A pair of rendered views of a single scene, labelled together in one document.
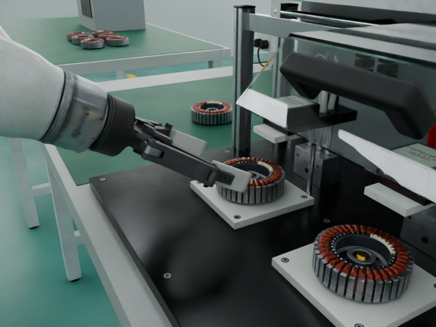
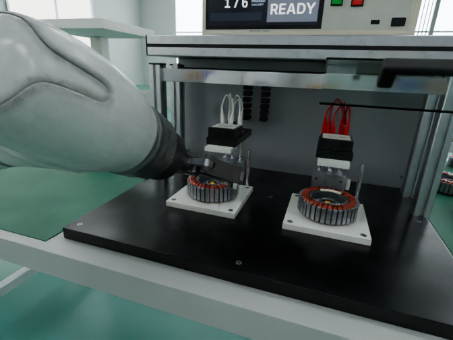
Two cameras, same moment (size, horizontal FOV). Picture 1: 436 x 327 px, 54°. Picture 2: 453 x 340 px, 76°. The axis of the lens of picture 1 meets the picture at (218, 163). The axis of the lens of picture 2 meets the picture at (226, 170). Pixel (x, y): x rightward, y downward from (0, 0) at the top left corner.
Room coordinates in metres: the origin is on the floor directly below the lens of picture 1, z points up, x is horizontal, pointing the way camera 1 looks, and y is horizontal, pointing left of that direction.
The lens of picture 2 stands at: (0.17, 0.33, 1.04)
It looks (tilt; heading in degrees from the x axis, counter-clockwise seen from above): 19 degrees down; 317
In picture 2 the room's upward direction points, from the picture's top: 2 degrees clockwise
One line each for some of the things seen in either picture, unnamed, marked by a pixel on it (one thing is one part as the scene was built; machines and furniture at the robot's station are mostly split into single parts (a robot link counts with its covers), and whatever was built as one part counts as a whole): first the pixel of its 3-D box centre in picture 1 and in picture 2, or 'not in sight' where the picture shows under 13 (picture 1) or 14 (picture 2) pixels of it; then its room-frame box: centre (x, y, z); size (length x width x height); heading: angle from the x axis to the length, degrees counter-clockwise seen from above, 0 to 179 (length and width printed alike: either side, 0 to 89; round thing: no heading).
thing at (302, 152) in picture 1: (317, 163); (232, 167); (0.69, -0.18, 0.80); 0.08 x 0.05 x 0.06; 29
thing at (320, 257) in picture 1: (360, 259); (327, 204); (0.41, -0.17, 0.80); 0.11 x 0.11 x 0.04
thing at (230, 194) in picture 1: (250, 179); (212, 185); (0.62, -0.05, 0.80); 0.11 x 0.11 x 0.04
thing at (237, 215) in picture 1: (250, 192); (212, 195); (0.62, -0.05, 0.78); 0.15 x 0.15 x 0.01; 29
